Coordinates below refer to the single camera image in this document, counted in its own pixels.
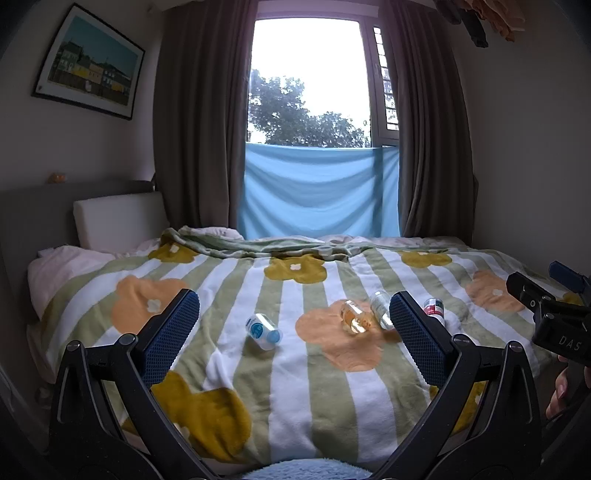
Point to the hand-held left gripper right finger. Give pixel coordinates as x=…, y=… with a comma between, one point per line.
x=415, y=334

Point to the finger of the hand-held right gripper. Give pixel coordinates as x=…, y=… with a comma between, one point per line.
x=531, y=293
x=570, y=276

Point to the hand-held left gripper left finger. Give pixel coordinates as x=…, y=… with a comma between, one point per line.
x=171, y=334

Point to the white bottle blue label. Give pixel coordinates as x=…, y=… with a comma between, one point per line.
x=263, y=332

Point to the person's right hand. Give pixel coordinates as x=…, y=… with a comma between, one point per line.
x=561, y=394

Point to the red white can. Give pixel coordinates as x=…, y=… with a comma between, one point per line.
x=435, y=310

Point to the clear plastic bottle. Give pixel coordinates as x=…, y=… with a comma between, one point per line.
x=381, y=310

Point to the amber clear bottle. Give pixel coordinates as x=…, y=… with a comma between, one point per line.
x=354, y=318

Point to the floral striped blanket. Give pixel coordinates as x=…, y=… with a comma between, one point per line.
x=286, y=369

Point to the white pillow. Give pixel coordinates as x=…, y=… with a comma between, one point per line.
x=69, y=272

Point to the white headboard cushion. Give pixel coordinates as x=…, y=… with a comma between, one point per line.
x=120, y=221

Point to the light blue fluffy cloth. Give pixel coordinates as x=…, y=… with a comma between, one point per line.
x=309, y=470

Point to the light blue hanging cloth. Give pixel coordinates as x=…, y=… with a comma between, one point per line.
x=318, y=191

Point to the grey bed headboard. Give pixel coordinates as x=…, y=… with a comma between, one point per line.
x=37, y=221

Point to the brown curtain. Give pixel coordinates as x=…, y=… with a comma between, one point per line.
x=203, y=120
x=429, y=129

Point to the small orange figurine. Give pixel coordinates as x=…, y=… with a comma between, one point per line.
x=57, y=177

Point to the tree outside window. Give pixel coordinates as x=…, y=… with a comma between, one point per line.
x=295, y=117

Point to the beige hanging cloth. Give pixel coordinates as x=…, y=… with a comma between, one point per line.
x=501, y=16

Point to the black hanging object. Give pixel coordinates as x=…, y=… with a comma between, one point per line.
x=466, y=21

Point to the framed picture of houses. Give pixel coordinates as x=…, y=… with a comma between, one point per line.
x=90, y=62

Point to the window frame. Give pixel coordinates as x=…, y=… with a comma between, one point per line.
x=384, y=78

